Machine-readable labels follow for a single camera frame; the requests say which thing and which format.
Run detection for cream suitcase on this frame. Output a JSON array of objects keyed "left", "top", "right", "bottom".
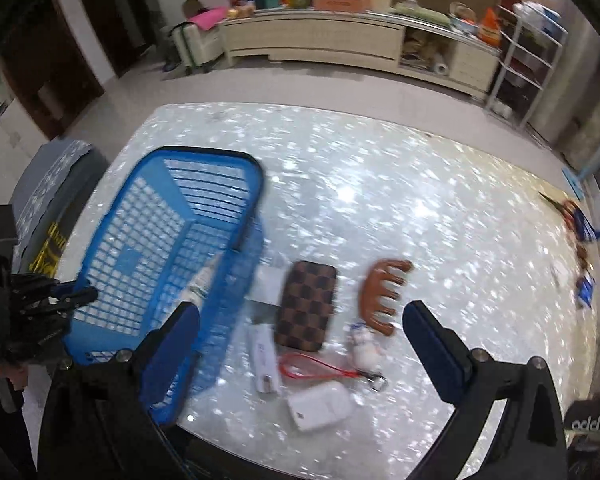
[{"left": 172, "top": 20, "right": 226, "bottom": 73}]

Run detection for white metal shelf rack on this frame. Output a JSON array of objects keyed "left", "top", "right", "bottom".
[{"left": 485, "top": 2, "right": 568, "bottom": 128}]

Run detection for red and blue packets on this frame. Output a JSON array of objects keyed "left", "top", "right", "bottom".
[{"left": 562, "top": 200, "right": 600, "bottom": 246}]

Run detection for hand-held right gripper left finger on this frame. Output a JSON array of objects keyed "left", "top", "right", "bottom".
[{"left": 45, "top": 301, "right": 203, "bottom": 480}]

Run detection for small white plush keychain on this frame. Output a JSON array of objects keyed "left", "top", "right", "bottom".
[{"left": 349, "top": 324, "right": 381, "bottom": 368}]

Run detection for blue packet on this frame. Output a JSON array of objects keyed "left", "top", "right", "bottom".
[{"left": 577, "top": 275, "right": 596, "bottom": 308}]

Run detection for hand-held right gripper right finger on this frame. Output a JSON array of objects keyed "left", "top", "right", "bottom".
[{"left": 402, "top": 300, "right": 568, "bottom": 480}]

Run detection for pink folder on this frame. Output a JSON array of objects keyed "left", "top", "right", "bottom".
[{"left": 187, "top": 7, "right": 228, "bottom": 31}]

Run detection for brown checkered case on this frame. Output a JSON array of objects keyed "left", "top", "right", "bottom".
[{"left": 272, "top": 260, "right": 339, "bottom": 351}]

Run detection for white plastic bag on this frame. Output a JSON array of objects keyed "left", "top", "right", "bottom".
[{"left": 515, "top": 1, "right": 563, "bottom": 36}]

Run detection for white remote control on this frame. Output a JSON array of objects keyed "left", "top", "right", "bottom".
[{"left": 252, "top": 326, "right": 282, "bottom": 395}]

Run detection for white power bank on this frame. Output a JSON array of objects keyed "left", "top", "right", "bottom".
[{"left": 286, "top": 380, "right": 356, "bottom": 432}]

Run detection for blue plastic basket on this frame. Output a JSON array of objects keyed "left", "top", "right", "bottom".
[{"left": 62, "top": 146, "right": 267, "bottom": 426}]

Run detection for black seat yellow print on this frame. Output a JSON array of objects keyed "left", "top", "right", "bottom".
[{"left": 27, "top": 147, "right": 112, "bottom": 281}]

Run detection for orange bag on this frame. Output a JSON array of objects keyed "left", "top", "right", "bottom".
[{"left": 477, "top": 8, "right": 501, "bottom": 43}]

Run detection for red lanyard strap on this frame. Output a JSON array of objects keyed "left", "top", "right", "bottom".
[{"left": 279, "top": 352, "right": 388, "bottom": 393}]

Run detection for white paper card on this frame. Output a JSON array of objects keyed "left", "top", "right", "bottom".
[{"left": 252, "top": 265, "right": 291, "bottom": 306}]

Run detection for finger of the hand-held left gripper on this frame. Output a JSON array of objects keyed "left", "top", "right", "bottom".
[
  {"left": 15, "top": 273, "right": 99, "bottom": 316},
  {"left": 10, "top": 310, "right": 73, "bottom": 364}
]

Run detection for salmon cardboard box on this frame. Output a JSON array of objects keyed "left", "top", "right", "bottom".
[{"left": 311, "top": 0, "right": 371, "bottom": 12}]

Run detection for black box white print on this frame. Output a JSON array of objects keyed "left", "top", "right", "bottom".
[{"left": 565, "top": 400, "right": 600, "bottom": 480}]

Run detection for cream TV cabinet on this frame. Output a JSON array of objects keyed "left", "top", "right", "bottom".
[{"left": 219, "top": 10, "right": 503, "bottom": 101}]

